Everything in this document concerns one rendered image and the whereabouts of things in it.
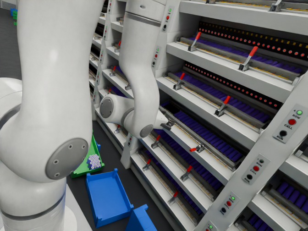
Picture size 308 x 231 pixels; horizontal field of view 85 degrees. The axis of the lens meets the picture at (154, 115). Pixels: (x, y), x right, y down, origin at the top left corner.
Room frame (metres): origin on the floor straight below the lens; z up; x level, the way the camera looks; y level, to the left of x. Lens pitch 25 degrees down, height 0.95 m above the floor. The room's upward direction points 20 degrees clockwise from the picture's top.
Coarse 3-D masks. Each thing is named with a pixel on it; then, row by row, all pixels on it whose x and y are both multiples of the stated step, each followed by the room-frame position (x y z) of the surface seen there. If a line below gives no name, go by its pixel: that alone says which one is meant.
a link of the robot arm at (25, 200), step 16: (0, 80) 0.25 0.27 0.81; (16, 80) 0.26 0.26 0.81; (0, 96) 0.21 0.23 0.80; (16, 96) 0.22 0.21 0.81; (0, 112) 0.19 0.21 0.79; (0, 160) 0.21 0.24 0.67; (0, 176) 0.19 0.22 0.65; (16, 176) 0.20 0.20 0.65; (0, 192) 0.18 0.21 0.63; (16, 192) 0.18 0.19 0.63; (32, 192) 0.19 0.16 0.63; (48, 192) 0.21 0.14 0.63; (64, 192) 0.25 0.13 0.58; (0, 208) 0.18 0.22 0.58; (16, 208) 0.17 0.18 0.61; (32, 208) 0.18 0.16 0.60; (48, 208) 0.20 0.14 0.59
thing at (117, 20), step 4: (112, 16) 1.45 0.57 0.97; (116, 16) 1.48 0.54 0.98; (120, 16) 1.50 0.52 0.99; (124, 16) 1.35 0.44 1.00; (112, 20) 1.46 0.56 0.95; (116, 20) 1.47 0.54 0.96; (120, 20) 1.46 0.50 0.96; (112, 24) 1.43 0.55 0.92; (116, 24) 1.37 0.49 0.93; (120, 24) 1.35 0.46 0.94; (112, 28) 1.44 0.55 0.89; (116, 28) 1.39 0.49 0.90; (120, 28) 1.34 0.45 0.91
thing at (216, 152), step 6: (162, 108) 0.95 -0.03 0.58; (168, 114) 0.90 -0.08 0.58; (174, 120) 0.86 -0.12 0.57; (180, 126) 0.83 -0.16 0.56; (186, 126) 0.81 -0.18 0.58; (186, 132) 0.78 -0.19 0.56; (192, 132) 0.77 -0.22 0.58; (198, 138) 0.73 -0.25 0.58; (210, 150) 0.68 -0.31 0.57; (216, 150) 0.67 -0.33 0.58; (222, 156) 0.64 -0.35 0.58; (222, 162) 0.62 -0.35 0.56; (228, 162) 0.62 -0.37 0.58
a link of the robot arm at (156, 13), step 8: (128, 0) 0.43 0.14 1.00; (136, 0) 0.41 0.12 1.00; (144, 0) 0.41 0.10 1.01; (152, 0) 0.42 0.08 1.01; (160, 0) 0.43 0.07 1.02; (128, 8) 0.42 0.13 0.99; (136, 8) 0.41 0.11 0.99; (144, 8) 0.41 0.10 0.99; (152, 8) 0.42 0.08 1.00; (160, 8) 0.43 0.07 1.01; (144, 16) 0.42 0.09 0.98; (152, 16) 0.42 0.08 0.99; (160, 16) 0.44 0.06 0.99
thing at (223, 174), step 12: (168, 96) 1.08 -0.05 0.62; (168, 132) 0.82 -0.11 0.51; (180, 132) 0.79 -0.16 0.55; (180, 144) 0.75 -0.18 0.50; (192, 144) 0.72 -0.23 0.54; (192, 156) 0.69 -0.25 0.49; (204, 156) 0.66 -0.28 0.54; (216, 168) 0.60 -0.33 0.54; (228, 168) 0.61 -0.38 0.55; (228, 180) 0.55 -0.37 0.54
